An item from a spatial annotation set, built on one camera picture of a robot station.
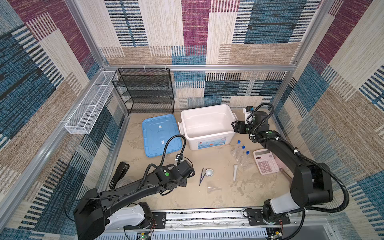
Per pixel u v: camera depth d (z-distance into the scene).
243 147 0.82
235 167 0.89
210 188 0.83
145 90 1.09
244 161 0.87
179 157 0.71
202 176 0.87
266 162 0.90
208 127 1.11
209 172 0.87
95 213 0.39
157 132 1.08
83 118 0.91
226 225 0.73
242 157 0.87
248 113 0.78
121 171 0.87
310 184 0.44
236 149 0.89
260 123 0.66
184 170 0.59
